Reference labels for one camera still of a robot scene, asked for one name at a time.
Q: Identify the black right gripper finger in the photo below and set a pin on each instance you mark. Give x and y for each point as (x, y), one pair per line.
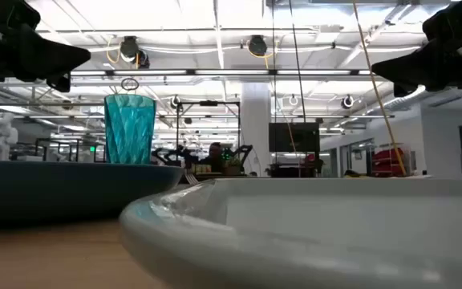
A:
(419, 66)
(405, 90)

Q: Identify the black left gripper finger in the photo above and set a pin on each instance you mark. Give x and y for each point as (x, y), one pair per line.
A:
(46, 56)
(59, 83)

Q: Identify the teal faceted plastic cup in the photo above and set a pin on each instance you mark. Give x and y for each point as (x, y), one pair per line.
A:
(130, 132)

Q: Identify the dark blue bowl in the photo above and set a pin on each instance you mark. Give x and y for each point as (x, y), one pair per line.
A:
(54, 188)

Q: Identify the black background robot arm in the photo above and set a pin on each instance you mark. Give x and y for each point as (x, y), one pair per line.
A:
(167, 154)
(245, 150)

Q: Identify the grey plastic tray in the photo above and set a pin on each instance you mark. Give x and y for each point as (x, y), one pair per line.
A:
(295, 225)

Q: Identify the red cart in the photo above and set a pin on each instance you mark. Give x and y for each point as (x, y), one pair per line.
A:
(385, 162)

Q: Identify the white robot figure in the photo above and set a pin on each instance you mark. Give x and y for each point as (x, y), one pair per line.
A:
(0, 136)

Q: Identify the long ceiling light bar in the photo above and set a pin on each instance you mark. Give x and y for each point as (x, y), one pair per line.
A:
(151, 72)

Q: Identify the black hanging monitor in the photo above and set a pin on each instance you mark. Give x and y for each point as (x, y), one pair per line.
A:
(295, 138)

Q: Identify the white column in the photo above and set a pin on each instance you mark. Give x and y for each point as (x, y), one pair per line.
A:
(255, 120)

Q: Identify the person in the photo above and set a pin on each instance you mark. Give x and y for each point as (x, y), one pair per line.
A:
(215, 154)

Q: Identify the potted green plant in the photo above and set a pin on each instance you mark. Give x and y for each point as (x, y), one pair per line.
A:
(233, 165)

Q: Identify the silver ventilation duct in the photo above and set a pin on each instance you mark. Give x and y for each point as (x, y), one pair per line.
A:
(407, 102)

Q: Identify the black metal rig frame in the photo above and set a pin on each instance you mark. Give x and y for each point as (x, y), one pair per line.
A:
(209, 103)

